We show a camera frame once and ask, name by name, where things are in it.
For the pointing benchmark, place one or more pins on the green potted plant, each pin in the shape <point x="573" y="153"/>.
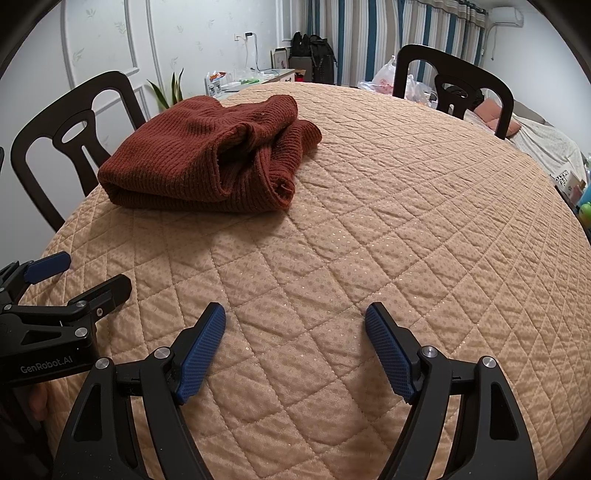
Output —
<point x="173" y="92"/>

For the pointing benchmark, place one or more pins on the dark wooden chair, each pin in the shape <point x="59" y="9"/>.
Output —
<point x="37" y="134"/>
<point x="415" y="55"/>

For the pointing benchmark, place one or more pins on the colourful snack packet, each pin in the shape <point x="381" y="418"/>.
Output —
<point x="215" y="82"/>

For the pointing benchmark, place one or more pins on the plain white plastic bag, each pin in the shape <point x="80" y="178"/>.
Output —
<point x="420" y="90"/>

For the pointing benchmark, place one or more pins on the white red printed plastic bag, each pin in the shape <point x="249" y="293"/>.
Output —
<point x="381" y="78"/>

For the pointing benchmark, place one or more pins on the green frog toy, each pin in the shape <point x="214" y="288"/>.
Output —
<point x="586" y="201"/>

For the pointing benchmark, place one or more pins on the person's left hand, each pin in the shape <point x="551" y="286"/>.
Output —
<point x="39" y="401"/>

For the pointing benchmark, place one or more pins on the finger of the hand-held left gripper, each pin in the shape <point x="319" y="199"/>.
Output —
<point x="46" y="267"/>
<point x="111" y="290"/>

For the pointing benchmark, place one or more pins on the blue striped curtain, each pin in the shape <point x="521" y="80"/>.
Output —
<point x="369" y="41"/>

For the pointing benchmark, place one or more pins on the rust red knit sweater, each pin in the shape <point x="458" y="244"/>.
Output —
<point x="184" y="157"/>

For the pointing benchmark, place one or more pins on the black white patterned box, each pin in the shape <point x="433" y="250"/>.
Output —
<point x="563" y="180"/>

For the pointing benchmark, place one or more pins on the black backpack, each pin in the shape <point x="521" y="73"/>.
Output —
<point x="323" y="55"/>

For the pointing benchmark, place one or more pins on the white air conditioner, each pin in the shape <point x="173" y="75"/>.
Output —
<point x="505" y="15"/>

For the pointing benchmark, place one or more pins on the small black bag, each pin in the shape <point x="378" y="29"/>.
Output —
<point x="299" y="44"/>

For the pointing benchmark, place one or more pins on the white side desk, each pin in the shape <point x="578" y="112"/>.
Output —
<point x="272" y="76"/>

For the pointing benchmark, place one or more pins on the peach quilted table cover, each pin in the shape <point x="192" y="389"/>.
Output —
<point x="369" y="230"/>

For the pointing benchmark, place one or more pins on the brown cardboard box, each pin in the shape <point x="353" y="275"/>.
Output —
<point x="300" y="69"/>

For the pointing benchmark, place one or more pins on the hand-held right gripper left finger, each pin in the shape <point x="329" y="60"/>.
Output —
<point x="203" y="350"/>

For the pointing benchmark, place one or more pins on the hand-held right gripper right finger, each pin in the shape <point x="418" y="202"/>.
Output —
<point x="388" y="355"/>

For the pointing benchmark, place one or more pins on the picture frame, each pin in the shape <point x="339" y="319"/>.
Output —
<point x="280" y="58"/>

